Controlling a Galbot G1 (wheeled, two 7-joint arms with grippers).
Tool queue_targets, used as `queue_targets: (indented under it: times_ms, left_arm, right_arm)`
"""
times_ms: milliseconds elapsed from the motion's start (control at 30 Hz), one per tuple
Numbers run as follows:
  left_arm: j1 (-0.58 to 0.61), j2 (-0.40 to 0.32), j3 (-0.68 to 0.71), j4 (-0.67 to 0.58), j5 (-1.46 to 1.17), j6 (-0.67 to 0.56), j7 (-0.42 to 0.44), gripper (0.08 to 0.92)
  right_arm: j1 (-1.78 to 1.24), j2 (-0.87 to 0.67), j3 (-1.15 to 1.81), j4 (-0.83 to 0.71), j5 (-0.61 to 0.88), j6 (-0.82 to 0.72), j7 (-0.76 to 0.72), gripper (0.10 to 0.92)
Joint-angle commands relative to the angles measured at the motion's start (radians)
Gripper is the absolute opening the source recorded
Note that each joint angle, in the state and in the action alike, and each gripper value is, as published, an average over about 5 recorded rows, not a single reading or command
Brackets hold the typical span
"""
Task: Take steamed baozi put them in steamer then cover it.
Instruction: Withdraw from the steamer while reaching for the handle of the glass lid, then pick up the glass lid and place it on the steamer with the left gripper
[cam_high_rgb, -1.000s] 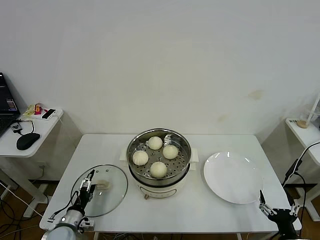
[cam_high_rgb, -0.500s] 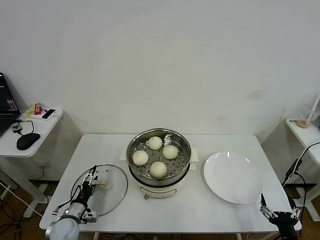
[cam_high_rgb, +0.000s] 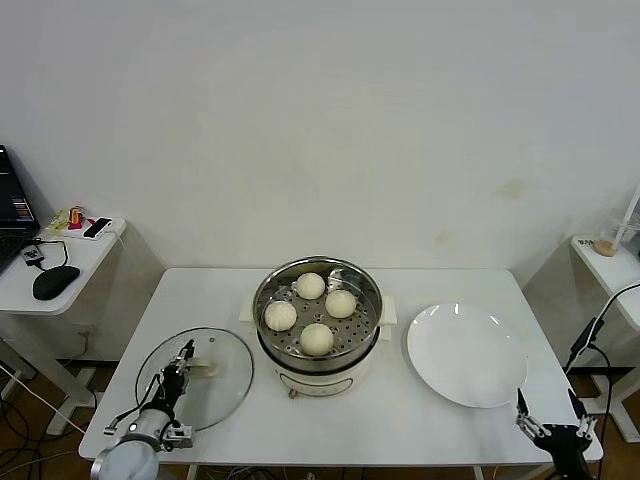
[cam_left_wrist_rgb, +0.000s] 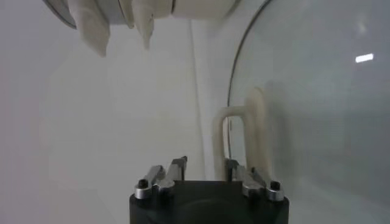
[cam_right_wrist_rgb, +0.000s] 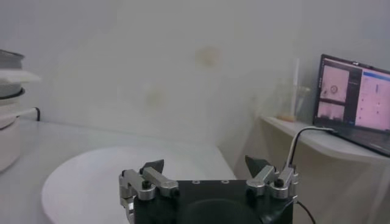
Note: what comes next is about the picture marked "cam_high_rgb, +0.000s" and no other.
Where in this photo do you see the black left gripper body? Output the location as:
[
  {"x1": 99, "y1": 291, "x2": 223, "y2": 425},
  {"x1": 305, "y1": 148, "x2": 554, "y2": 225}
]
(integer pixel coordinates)
[{"x1": 157, "y1": 364, "x2": 190, "y2": 404}]

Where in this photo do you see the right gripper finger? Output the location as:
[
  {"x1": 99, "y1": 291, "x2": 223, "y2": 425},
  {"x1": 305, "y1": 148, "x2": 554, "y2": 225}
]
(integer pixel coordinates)
[
  {"x1": 568, "y1": 388, "x2": 599, "y2": 442},
  {"x1": 515, "y1": 387, "x2": 544, "y2": 441}
]

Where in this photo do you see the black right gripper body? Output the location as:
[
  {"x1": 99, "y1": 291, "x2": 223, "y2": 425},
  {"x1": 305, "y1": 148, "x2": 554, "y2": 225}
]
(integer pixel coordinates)
[{"x1": 539, "y1": 423, "x2": 594, "y2": 480}]

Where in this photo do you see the round glass pot lid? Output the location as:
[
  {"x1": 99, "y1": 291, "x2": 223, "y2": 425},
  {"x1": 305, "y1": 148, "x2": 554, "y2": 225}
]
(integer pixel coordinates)
[{"x1": 134, "y1": 327, "x2": 255, "y2": 434}]

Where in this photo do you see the white steamed baozi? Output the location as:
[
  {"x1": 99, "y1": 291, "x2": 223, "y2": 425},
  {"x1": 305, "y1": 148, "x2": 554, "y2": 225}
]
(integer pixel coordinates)
[
  {"x1": 296, "y1": 272, "x2": 326, "y2": 301},
  {"x1": 299, "y1": 322, "x2": 335, "y2": 357},
  {"x1": 263, "y1": 300, "x2": 299, "y2": 332},
  {"x1": 324, "y1": 289, "x2": 357, "y2": 320}
]

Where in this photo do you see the perforated steel steamer basket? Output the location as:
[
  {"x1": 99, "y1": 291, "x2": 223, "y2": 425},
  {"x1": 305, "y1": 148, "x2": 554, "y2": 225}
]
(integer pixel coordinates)
[{"x1": 240, "y1": 255, "x2": 398, "y2": 372}]

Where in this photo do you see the large white plate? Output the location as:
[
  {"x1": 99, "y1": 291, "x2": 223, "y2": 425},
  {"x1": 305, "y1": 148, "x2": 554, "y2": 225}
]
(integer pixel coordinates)
[{"x1": 406, "y1": 302, "x2": 529, "y2": 410}]

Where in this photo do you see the cream electric pot base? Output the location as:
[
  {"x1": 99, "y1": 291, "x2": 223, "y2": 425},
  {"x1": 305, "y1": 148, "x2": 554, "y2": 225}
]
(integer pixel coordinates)
[{"x1": 240, "y1": 294, "x2": 399, "y2": 401}]

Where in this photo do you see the white laptop side table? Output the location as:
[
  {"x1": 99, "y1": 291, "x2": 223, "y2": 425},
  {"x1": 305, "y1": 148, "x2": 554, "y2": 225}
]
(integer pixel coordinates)
[{"x1": 0, "y1": 217, "x2": 127, "y2": 436}]

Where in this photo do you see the black computer mouse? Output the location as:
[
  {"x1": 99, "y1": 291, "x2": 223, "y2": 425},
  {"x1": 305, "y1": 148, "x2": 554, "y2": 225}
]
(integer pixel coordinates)
[{"x1": 31, "y1": 265, "x2": 81, "y2": 302}]

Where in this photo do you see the black and white device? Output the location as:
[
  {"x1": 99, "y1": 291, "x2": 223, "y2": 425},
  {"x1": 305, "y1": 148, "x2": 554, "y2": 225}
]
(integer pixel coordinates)
[{"x1": 81, "y1": 217, "x2": 112, "y2": 240}]

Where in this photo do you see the white rod wooden base stand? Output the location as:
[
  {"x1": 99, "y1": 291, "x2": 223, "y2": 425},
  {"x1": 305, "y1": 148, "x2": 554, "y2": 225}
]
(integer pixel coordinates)
[{"x1": 593, "y1": 183, "x2": 640, "y2": 257}]

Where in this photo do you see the black laptop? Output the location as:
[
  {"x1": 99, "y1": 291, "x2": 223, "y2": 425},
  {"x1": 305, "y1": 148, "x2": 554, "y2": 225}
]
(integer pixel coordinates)
[{"x1": 0, "y1": 144, "x2": 41, "y2": 276}]

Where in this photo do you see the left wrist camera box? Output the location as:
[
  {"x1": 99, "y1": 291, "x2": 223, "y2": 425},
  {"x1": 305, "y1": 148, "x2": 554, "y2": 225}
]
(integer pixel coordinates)
[{"x1": 159, "y1": 422, "x2": 195, "y2": 450}]

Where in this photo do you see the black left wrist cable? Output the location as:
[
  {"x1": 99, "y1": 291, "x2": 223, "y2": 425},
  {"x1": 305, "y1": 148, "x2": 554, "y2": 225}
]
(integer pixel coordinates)
[{"x1": 103, "y1": 374, "x2": 167, "y2": 437}]

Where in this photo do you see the black dongle with cable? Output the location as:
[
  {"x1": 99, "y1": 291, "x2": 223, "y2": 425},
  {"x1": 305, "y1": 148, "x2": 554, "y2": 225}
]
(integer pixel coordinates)
[{"x1": 22, "y1": 238, "x2": 70, "y2": 271}]

